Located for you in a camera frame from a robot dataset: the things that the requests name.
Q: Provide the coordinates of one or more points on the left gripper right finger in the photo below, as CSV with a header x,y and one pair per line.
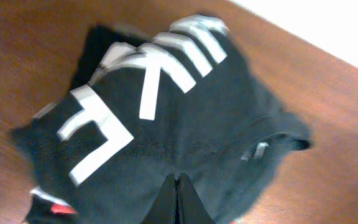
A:
x,y
190,208

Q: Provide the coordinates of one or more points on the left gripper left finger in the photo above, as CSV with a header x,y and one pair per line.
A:
x,y
163,210

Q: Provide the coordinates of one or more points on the dark green t-shirt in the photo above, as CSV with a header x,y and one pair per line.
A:
x,y
190,89

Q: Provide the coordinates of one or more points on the black folded garment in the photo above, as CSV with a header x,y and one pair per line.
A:
x,y
46,212

